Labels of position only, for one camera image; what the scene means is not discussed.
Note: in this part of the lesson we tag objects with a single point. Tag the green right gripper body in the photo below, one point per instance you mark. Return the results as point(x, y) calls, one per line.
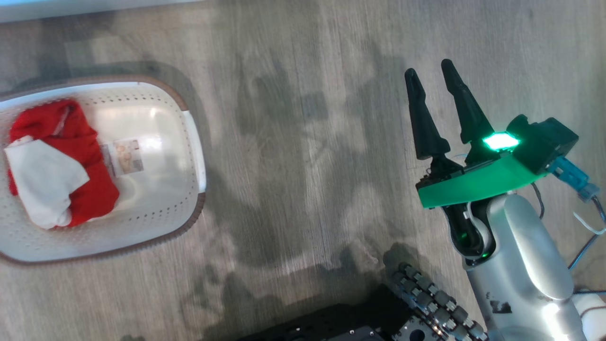
point(473, 187)

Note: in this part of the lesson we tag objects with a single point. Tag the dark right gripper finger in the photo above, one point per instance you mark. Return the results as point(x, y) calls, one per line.
point(468, 113)
point(423, 123)

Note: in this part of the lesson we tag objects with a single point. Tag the red garment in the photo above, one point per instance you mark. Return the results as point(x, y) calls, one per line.
point(87, 156)

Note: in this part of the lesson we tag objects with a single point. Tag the white garment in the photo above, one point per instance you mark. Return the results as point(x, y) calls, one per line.
point(42, 180)

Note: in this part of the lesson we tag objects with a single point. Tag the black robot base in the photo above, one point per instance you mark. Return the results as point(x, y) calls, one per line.
point(322, 327)

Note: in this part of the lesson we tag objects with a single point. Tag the white perforated laundry basket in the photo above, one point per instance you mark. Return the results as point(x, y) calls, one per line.
point(156, 189)

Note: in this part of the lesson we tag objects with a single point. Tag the paper basket label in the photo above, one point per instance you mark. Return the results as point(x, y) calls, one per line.
point(124, 157)

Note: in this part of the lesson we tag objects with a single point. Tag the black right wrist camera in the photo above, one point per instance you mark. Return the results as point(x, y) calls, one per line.
point(544, 139)

